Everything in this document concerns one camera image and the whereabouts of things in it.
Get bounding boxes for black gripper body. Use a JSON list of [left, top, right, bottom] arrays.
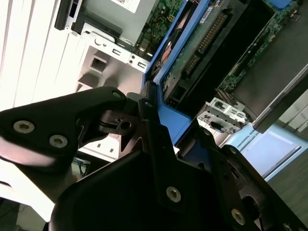
[[49, 149, 231, 231]]

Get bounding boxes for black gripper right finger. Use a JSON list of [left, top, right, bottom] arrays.
[[192, 117, 308, 231]]

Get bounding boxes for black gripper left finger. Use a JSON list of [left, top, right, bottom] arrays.
[[0, 80, 184, 214]]

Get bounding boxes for hard disk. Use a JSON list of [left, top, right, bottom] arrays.
[[141, 0, 276, 148]]

